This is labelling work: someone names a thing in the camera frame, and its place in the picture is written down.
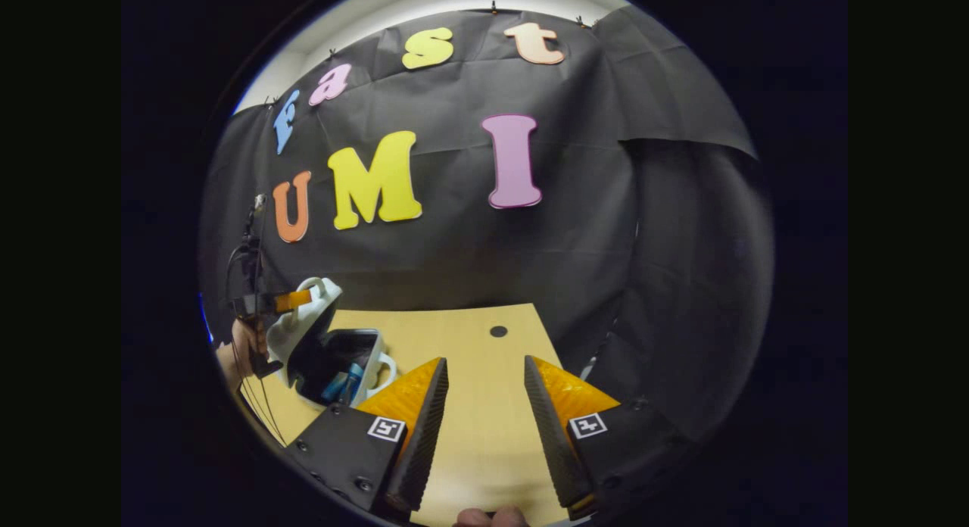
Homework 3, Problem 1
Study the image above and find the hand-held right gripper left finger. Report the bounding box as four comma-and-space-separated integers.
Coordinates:
283, 357, 450, 514

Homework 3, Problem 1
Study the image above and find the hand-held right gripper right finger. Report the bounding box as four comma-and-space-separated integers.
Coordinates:
523, 354, 694, 521

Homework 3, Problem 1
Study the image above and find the small white suitcase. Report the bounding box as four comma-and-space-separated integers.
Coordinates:
265, 276, 397, 411

